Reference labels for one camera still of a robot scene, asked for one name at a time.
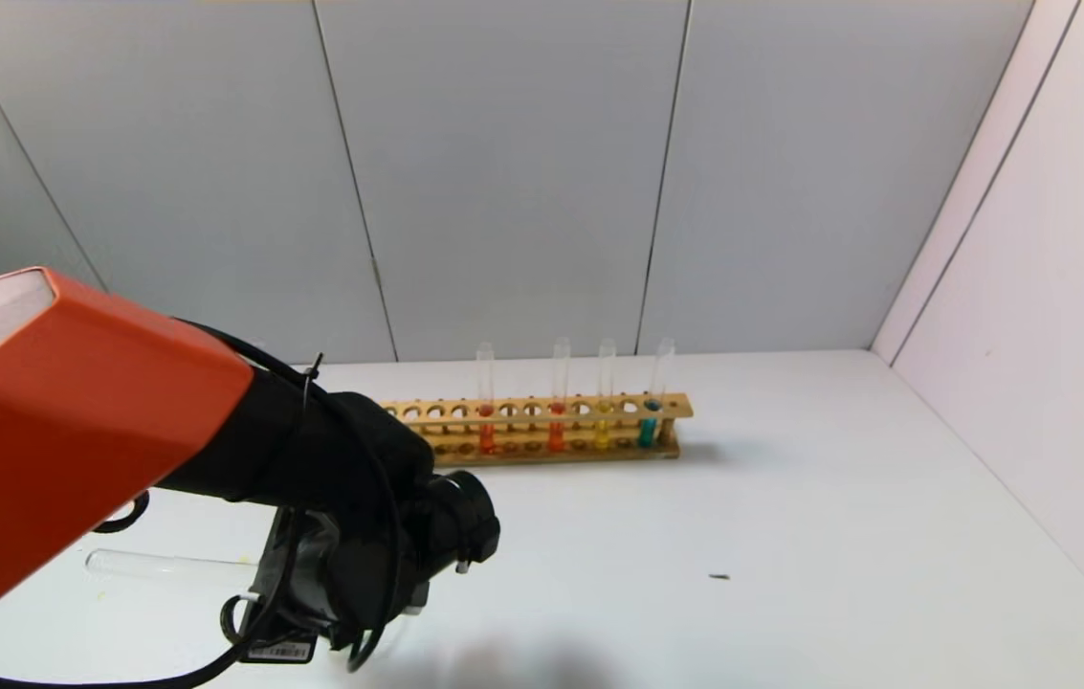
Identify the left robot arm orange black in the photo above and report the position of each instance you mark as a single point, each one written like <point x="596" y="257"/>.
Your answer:
<point x="73" y="411"/>

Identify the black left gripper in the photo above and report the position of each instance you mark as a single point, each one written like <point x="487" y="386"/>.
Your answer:
<point x="279" y="648"/>

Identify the yellow pigment glass test tube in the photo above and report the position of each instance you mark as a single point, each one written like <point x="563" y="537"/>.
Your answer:
<point x="159" y="565"/>
<point x="602" y="436"/>

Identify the wooden test tube rack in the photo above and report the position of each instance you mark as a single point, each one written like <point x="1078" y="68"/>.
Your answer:
<point x="520" y="423"/>

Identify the blue pigment glass test tube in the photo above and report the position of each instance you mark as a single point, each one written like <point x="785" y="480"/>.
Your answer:
<point x="647" y="433"/>

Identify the orange pigment glass test tube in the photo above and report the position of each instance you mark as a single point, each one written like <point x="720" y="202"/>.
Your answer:
<point x="557" y="438"/>
<point x="487" y="440"/>

